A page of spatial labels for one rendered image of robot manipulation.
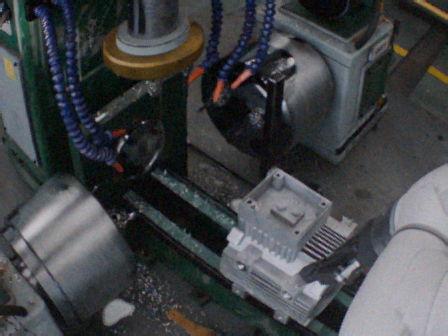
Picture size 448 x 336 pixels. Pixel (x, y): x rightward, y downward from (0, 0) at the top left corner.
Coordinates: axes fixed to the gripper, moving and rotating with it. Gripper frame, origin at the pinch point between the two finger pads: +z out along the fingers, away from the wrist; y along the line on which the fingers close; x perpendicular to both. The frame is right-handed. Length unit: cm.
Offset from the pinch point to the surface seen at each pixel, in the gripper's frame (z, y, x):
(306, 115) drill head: 16.9, -32.9, -19.9
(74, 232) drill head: 12.9, 22.9, -29.3
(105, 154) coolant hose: 10.7, 10.2, -35.9
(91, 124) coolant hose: 8.5, 10.0, -41.2
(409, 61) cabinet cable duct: 126, -236, -2
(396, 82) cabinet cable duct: 124, -204, 1
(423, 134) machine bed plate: 31, -83, 9
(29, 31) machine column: 7, 11, -65
